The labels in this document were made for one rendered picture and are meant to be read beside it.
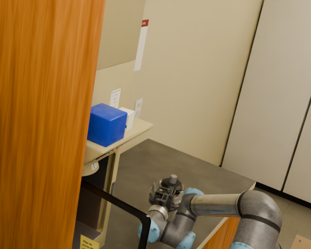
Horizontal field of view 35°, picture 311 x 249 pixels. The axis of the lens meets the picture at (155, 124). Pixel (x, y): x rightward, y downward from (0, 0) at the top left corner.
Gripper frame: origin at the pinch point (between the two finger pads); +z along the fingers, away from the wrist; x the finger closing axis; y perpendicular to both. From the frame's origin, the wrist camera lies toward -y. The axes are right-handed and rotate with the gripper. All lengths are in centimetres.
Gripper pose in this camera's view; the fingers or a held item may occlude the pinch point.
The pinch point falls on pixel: (168, 193)
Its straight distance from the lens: 206.5
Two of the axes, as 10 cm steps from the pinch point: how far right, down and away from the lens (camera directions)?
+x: -9.5, -2.5, 1.6
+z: 2.4, -3.3, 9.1
